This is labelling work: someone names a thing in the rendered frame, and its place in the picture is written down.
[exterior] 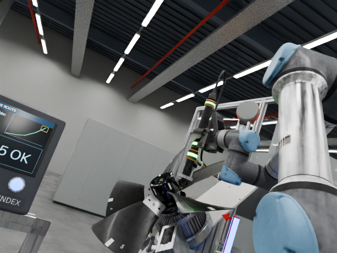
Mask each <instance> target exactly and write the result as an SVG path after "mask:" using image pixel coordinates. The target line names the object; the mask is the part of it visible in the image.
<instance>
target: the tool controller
mask: <svg viewBox="0 0 337 253"><path fill-rule="evenodd" d="M65 125H66V123H65V122H64V121H62V120H60V119H58V118H55V117H53V116H50V115H48V114H46V113H43V112H41V111H38V110H36V109H34V108H31V107H29V106H27V105H24V104H22V103H19V102H17V101H15V100H12V99H10V98H7V97H5V96H3V95H0V210H2V211H6V212H10V213H14V214H18V215H27V214H28V213H29V210H30V208H31V206H32V203H33V200H34V198H35V196H36V193H37V191H38V189H39V186H40V184H41V182H42V179H43V177H44V175H45V172H46V170H47V168H48V165H49V163H50V160H51V158H52V156H53V153H54V151H55V149H56V146H57V144H58V142H59V139H60V137H61V135H62V132H63V130H64V128H65ZM14 177H21V178H23V179H24V181H25V187H24V189H23V190H22V191H20V192H12V191H10V190H9V188H8V183H9V181H10V180H11V179H12V178H14Z"/></svg>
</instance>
